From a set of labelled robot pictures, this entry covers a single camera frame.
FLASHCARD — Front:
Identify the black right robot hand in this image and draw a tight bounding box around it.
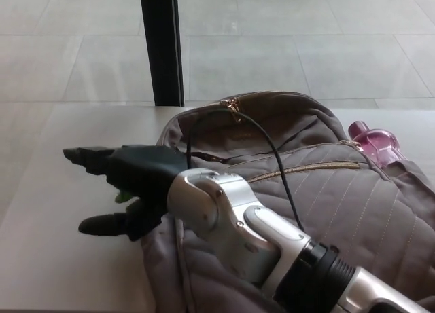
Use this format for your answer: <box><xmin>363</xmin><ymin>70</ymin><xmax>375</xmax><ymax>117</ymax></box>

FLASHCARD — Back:
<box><xmin>62</xmin><ymin>143</ymin><xmax>190</xmax><ymax>243</ymax></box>

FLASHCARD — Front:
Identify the green plush keychain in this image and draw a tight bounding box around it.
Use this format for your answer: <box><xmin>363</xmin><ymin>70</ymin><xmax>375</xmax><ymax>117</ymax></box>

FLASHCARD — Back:
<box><xmin>114</xmin><ymin>189</ymin><xmax>135</xmax><ymax>206</ymax></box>

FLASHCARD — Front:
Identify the grey quilted backpack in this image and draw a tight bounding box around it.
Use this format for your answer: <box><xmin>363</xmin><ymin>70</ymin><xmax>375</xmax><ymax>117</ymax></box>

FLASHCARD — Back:
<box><xmin>139</xmin><ymin>90</ymin><xmax>435</xmax><ymax>313</ymax></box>

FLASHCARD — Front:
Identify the pink transparent water bottle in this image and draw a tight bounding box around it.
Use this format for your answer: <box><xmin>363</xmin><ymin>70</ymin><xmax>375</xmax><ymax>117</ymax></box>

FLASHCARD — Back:
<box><xmin>347</xmin><ymin>120</ymin><xmax>407</xmax><ymax>166</ymax></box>

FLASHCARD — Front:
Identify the black vertical frame post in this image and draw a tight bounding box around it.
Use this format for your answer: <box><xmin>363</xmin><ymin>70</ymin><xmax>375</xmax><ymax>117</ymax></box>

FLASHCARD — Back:
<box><xmin>138</xmin><ymin>0</ymin><xmax>186</xmax><ymax>107</ymax></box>

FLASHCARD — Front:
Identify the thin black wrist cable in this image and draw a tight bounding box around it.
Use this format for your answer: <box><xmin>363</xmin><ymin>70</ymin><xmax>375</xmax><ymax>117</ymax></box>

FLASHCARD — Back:
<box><xmin>185</xmin><ymin>105</ymin><xmax>307</xmax><ymax>233</ymax></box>

